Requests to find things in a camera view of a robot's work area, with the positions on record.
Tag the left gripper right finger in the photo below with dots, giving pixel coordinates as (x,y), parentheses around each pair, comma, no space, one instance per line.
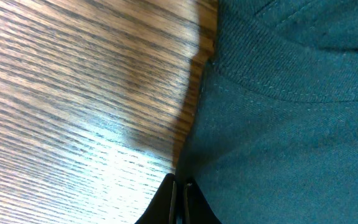
(196,209)

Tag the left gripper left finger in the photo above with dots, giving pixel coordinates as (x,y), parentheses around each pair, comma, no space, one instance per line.
(161,209)

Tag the black t-shirt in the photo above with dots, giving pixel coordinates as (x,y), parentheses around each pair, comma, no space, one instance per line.
(275,136)

